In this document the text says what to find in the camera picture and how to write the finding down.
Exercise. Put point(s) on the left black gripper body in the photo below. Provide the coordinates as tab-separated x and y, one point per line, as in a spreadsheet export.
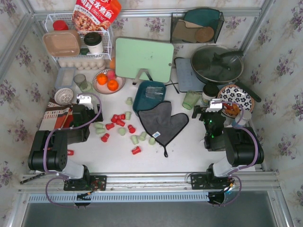
95	114

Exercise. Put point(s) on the fruit plate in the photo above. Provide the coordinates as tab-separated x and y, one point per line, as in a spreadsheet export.
106	82

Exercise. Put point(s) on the red snack bag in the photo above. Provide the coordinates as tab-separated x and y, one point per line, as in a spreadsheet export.
95	15

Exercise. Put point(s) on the grey microfibre glove cloth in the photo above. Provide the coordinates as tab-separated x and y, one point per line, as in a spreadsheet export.
161	125

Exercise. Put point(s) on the black frying pan with lid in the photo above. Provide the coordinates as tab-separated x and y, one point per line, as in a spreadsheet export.
219	65

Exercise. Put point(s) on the green capsule tall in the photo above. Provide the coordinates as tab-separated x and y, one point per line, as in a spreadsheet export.
134	139

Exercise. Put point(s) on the white cup black lid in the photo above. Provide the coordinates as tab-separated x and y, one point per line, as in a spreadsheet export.
93	41

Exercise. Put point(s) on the light green cutting board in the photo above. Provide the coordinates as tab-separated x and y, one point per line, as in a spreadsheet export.
132	55

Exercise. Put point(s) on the egg tray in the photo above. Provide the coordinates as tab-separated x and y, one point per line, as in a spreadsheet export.
83	64

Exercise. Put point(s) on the teal storage basket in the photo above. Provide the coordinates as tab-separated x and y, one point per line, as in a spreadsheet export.
141	102

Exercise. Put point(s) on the jar with black lid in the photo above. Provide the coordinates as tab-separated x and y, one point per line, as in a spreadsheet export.
209	92

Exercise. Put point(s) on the grey green tumbler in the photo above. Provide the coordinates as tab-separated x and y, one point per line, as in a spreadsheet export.
82	83

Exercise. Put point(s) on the blue grey trivet mat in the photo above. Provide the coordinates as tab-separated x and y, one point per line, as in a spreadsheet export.
187	80

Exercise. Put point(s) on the beige plastic container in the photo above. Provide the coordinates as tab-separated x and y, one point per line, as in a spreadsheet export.
64	43

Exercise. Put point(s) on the green glass cup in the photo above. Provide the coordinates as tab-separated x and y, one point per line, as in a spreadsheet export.
190	99

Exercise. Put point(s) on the white strainer basket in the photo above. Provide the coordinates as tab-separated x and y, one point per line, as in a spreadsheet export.
63	96

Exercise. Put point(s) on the clear storage box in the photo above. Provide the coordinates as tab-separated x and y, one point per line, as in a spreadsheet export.
65	77

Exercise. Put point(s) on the striped kitchen towel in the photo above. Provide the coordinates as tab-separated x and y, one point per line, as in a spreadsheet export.
55	116

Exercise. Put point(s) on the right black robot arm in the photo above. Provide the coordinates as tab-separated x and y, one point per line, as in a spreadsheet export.
240	144

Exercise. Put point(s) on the flower patterned plate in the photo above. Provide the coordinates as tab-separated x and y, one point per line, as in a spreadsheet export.
235	96

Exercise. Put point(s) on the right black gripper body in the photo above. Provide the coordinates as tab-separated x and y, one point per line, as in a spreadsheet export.
199	112

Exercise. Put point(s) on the red lid jar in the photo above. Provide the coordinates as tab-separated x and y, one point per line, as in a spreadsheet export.
60	25

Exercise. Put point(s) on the clear plastic cup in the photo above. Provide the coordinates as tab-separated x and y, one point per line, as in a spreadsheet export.
154	92

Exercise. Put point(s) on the white bottle blue label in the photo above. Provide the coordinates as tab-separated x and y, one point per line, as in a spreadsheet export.
241	119

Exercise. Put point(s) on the red capsule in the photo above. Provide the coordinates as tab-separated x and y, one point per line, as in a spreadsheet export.
131	129
136	150
105	137

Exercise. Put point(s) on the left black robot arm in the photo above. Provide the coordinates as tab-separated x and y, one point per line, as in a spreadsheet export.
49	151

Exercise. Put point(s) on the black mesh holder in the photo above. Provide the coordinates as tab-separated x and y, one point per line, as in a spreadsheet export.
197	26

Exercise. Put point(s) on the green capsule top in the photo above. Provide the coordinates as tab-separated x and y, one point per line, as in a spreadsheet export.
129	101

